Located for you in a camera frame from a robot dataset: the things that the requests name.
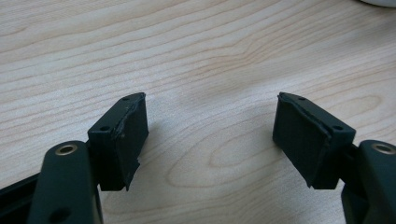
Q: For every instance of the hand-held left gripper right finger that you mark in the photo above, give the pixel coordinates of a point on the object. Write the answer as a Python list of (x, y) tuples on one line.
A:
[(308, 140)]

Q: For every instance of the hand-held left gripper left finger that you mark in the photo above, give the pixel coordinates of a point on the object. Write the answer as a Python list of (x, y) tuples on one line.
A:
[(118, 143)]

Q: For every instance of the white round object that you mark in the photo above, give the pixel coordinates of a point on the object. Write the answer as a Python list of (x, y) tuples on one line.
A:
[(380, 2)]

